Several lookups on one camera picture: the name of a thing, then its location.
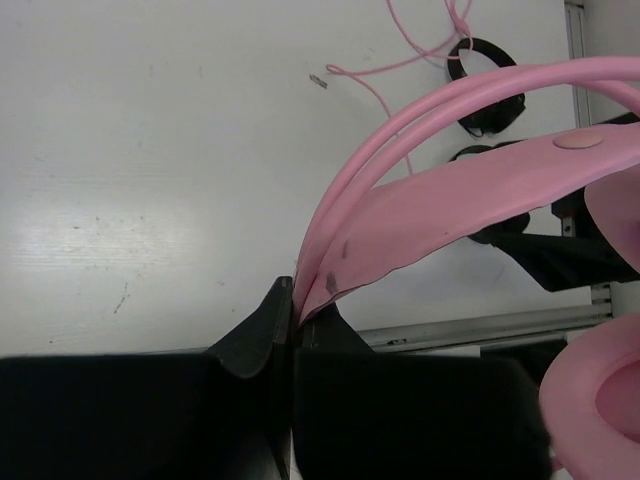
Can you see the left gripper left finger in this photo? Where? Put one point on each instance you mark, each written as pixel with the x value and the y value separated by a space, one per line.
pixel 252 391

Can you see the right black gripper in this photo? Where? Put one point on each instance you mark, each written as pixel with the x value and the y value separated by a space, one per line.
pixel 562 263

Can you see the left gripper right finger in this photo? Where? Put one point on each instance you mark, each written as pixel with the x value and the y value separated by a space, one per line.
pixel 359 414

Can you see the pink headphones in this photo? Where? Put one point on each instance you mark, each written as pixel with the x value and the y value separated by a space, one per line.
pixel 363 229

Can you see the small screw on table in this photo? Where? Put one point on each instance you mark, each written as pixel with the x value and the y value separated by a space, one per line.
pixel 318 81

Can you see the aluminium rail front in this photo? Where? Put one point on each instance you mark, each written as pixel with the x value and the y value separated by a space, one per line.
pixel 489 328

